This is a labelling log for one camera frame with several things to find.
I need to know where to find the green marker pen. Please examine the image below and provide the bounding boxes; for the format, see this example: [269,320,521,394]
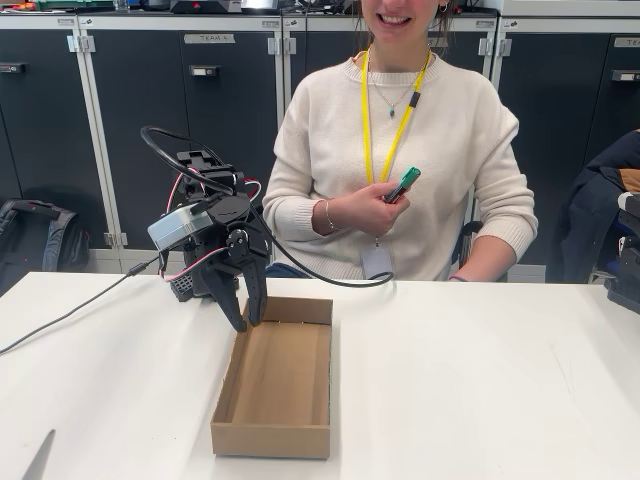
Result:
[382,166,422,205]

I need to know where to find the person's right forearm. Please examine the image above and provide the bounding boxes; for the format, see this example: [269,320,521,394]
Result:
[262,192,351,237]

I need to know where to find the person's left forearm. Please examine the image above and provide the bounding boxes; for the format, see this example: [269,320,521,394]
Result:
[452,199,539,281]

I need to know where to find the person in cream sweater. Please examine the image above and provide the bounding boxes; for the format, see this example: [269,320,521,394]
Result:
[261,0,540,282]

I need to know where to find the person's right hand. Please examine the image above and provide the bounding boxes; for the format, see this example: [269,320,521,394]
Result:
[343,180,412,238]

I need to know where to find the open brown cardboard box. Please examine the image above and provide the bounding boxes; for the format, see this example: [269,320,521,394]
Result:
[209,294,335,461]

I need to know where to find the clear badge holder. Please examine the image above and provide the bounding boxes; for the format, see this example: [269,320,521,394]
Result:
[360,247,394,280]

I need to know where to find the grey black backpack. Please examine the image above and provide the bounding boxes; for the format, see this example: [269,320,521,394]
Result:
[0,198,92,296]

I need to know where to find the black device with red mark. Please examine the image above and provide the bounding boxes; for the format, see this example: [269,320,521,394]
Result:
[169,0,242,15]

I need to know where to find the green box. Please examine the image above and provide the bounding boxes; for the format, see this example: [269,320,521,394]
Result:
[34,0,116,11]

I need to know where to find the dark navy jacket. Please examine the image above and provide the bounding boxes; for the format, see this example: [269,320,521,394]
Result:
[547,129,640,284]

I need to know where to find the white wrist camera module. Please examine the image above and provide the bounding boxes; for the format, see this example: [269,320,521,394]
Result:
[146,201,214,254]

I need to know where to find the yellow lanyard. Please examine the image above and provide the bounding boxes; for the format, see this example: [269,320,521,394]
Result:
[360,47,432,185]

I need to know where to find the grey power cable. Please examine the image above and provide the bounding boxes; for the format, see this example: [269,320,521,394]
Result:
[0,252,169,357]

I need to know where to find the necklace with turquoise pendant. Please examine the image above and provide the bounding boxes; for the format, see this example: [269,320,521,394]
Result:
[369,74,421,119]

